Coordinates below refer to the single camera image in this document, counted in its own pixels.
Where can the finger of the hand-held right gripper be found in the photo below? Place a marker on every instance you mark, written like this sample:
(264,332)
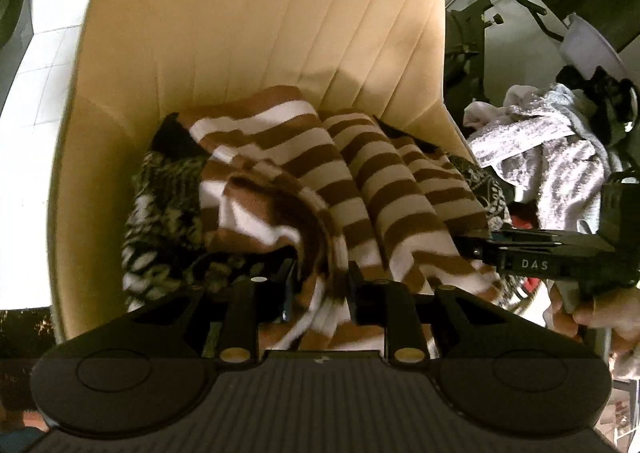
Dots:
(480,248)

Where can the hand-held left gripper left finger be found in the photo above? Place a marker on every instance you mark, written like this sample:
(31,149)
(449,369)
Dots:
(290,293)

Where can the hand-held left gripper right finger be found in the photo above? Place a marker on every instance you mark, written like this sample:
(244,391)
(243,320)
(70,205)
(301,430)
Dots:
(356,293)

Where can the brown and pink striped sweater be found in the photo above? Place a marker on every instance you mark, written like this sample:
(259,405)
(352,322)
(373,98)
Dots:
(350,173)

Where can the person's right hand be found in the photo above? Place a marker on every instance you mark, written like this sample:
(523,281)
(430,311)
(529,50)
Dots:
(600,313)

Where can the red garment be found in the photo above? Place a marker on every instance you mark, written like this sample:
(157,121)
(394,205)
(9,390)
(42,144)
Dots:
(525,224)

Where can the white grey mottled garment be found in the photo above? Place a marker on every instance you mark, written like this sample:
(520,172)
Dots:
(550,153)

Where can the black white patterned garment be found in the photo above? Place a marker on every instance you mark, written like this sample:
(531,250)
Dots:
(165,228)

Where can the black fuzzy cloth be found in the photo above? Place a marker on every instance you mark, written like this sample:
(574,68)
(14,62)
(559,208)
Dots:
(605,98)

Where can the white plastic basin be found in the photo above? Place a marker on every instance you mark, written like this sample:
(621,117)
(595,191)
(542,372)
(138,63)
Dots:
(595,45)

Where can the beige upholstered chair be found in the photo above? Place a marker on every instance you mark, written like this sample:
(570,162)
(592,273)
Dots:
(250,23)

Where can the dark grey appliance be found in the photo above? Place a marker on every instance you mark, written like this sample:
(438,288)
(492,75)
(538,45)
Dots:
(12,8)

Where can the black metal frame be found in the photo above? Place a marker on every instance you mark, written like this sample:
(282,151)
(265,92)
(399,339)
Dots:
(470,28)

